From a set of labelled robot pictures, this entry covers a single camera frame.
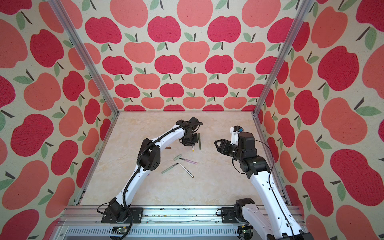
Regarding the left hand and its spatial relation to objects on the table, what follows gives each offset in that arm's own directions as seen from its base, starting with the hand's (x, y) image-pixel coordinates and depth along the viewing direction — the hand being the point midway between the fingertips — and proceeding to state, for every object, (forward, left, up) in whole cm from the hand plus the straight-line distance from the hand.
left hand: (198, 145), depth 100 cm
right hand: (-12, -11, +22) cm, 28 cm away
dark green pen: (+3, -2, -1) cm, 4 cm away
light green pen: (-16, +18, -1) cm, 24 cm away
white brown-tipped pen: (-21, +4, -1) cm, 22 cm away
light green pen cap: (-8, +14, -1) cm, 16 cm away
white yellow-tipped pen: (-2, +3, 0) cm, 4 cm away
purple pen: (-11, +6, -1) cm, 13 cm away
